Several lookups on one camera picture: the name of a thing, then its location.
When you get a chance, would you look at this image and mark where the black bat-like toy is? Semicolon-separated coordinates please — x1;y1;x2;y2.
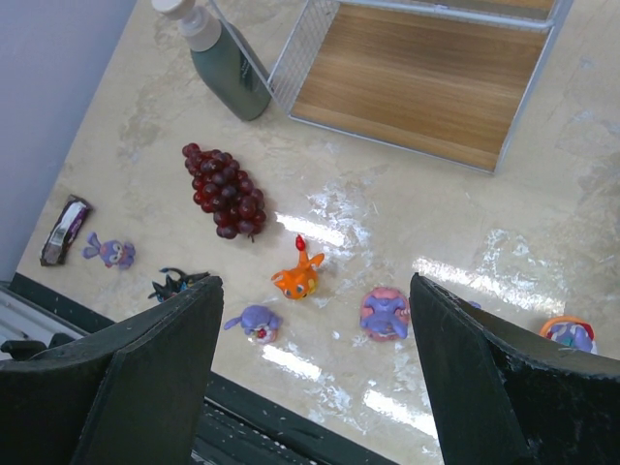
148;267;210;302

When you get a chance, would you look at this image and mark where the red grape bunch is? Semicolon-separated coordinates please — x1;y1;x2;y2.
181;142;267;241

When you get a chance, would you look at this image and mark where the purple bunny in orange cup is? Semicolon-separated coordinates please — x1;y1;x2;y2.
539;316;598;355

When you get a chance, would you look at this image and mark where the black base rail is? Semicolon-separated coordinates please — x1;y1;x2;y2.
1;273;391;464

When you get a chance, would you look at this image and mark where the green soap dispenser bottle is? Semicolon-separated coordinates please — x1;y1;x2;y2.
151;0;271;121

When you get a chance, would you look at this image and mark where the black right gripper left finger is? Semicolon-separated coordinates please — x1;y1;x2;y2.
1;276;224;464

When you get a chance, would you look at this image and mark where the purple snack wrapper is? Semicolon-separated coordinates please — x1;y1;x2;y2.
40;195;93;266

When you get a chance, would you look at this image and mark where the orange dragon toy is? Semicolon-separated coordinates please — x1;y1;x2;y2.
271;234;325;300

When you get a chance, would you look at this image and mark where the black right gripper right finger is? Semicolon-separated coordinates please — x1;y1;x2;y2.
410;274;619;464

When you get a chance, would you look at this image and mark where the small purple bunny toy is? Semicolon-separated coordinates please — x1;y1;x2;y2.
224;305;283;345

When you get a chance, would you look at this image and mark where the white wire wooden shelf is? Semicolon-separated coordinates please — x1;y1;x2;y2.
207;0;575;176

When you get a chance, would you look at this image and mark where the small standing purple bunny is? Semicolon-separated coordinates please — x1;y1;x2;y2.
81;232;136;270

